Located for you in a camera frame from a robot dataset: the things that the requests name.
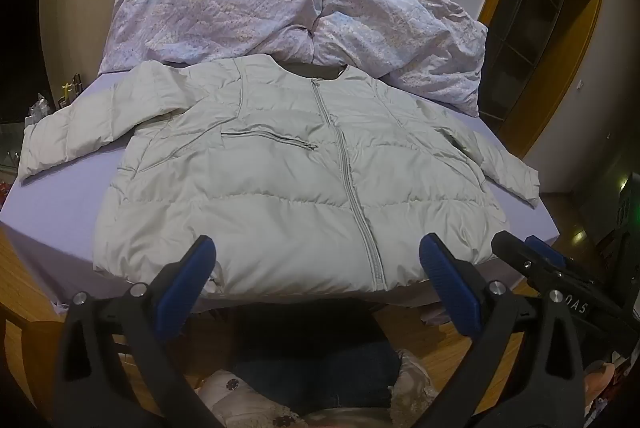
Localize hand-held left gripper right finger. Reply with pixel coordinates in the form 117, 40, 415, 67
419, 232, 588, 428

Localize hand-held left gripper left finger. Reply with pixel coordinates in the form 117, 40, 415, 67
54, 235, 221, 428

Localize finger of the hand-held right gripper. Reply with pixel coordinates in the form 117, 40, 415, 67
491, 231, 601, 309
525, 235, 571, 271

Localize pale grey puffer jacket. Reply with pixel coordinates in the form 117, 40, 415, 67
19, 54, 542, 296

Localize person's right hand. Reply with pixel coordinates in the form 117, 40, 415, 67
582, 360, 620, 414

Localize beige flowered slipper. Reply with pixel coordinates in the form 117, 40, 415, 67
387, 349, 437, 411
192, 369, 306, 428

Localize person's legs in jeans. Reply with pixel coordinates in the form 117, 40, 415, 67
231, 299, 403, 411

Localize bed with lavender sheet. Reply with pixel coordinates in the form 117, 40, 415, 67
0, 71, 562, 315

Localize bedside table clutter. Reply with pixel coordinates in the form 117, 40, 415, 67
22, 72, 85, 126

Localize dark paned door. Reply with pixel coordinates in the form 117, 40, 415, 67
479, 0, 601, 125

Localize floral pink quilt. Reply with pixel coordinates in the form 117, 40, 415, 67
97, 0, 490, 118

